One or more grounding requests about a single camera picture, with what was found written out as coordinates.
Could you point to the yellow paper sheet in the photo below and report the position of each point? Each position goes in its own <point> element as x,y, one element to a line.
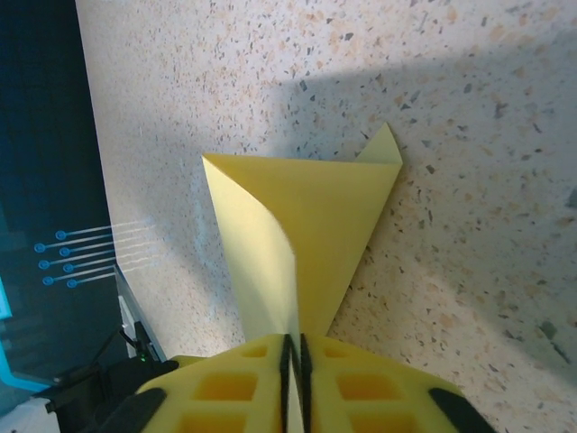
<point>315,225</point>

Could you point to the aluminium mounting rail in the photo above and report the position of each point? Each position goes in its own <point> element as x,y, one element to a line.
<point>135,311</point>

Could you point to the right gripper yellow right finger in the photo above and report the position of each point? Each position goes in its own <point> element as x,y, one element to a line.
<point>374,392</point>

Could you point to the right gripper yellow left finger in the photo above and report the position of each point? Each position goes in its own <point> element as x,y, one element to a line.
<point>225,392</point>

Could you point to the blue printed enclosure panel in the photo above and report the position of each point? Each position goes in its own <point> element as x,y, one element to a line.
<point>45,135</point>

